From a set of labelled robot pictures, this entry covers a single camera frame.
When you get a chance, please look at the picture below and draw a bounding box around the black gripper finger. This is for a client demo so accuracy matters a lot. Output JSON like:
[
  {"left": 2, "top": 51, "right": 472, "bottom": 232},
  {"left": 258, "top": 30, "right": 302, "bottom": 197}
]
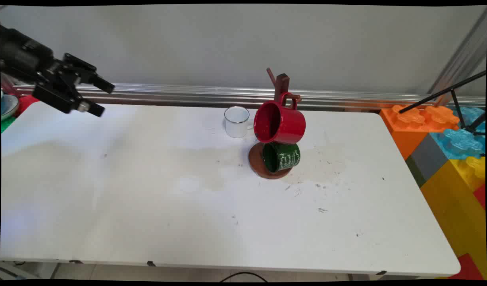
[
  {"left": 32, "top": 83, "right": 106, "bottom": 118},
  {"left": 63, "top": 52, "right": 115, "bottom": 94}
]

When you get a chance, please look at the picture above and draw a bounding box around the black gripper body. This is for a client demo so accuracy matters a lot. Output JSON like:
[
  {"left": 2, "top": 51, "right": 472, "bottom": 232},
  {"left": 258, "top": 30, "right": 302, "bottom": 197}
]
[{"left": 0, "top": 24, "right": 75, "bottom": 86}]

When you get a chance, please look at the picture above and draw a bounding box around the red ceramic mug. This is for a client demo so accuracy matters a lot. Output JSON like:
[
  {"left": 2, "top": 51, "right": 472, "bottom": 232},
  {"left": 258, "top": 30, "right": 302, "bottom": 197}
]
[{"left": 253, "top": 92, "right": 306, "bottom": 145}]

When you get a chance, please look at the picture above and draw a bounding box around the red plastic toy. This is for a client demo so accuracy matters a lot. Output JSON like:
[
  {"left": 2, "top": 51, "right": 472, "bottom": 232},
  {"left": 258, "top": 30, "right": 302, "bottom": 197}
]
[{"left": 15, "top": 95, "right": 40, "bottom": 118}]

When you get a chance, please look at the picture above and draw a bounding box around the grey blue bowl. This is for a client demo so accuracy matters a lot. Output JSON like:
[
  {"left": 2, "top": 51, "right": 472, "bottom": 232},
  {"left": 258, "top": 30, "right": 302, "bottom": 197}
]
[{"left": 0, "top": 93, "right": 19, "bottom": 121}]

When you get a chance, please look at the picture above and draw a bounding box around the brown wooden mug tree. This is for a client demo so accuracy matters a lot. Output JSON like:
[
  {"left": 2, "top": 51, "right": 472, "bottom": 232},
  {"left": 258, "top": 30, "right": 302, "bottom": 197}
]
[{"left": 248, "top": 68, "right": 302, "bottom": 180}]

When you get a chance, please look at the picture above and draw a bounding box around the green enamel mug white print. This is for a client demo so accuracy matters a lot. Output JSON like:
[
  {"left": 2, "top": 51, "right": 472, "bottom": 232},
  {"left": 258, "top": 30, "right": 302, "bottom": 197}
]
[{"left": 262, "top": 142, "right": 301, "bottom": 174}]

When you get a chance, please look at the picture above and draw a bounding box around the orange toy building block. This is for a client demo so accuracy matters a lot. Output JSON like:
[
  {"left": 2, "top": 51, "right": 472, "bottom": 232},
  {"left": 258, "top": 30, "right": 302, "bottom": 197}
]
[{"left": 379, "top": 104, "right": 460, "bottom": 160}]

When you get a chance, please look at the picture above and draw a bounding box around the black tripod stand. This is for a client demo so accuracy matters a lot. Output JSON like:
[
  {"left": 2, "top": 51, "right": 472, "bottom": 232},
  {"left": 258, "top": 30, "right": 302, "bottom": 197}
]
[{"left": 398, "top": 70, "right": 487, "bottom": 135}]

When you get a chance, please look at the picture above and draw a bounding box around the light blue toy building block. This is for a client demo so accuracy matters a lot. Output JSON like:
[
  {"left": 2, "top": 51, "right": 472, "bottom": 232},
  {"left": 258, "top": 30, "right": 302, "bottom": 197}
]
[{"left": 406, "top": 106, "right": 486, "bottom": 187}]

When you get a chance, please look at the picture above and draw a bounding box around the yellow toy building block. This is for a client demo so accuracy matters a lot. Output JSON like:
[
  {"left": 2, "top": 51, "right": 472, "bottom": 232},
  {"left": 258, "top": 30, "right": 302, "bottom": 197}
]
[{"left": 420, "top": 156, "right": 487, "bottom": 278}]

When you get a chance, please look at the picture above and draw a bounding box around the red toy building block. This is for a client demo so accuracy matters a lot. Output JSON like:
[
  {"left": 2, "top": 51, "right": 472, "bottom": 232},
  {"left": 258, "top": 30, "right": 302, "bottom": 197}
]
[
  {"left": 449, "top": 253, "right": 485, "bottom": 280},
  {"left": 473, "top": 183, "right": 487, "bottom": 210}
]

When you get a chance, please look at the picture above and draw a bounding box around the aluminium rail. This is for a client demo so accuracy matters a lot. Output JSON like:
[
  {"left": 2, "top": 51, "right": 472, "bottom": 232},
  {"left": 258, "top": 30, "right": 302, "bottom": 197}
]
[{"left": 13, "top": 81, "right": 486, "bottom": 110}]

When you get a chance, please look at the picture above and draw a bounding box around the black floor cable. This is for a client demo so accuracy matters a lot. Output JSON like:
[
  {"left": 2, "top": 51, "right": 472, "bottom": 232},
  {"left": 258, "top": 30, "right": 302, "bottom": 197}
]
[{"left": 219, "top": 272, "right": 268, "bottom": 282}]

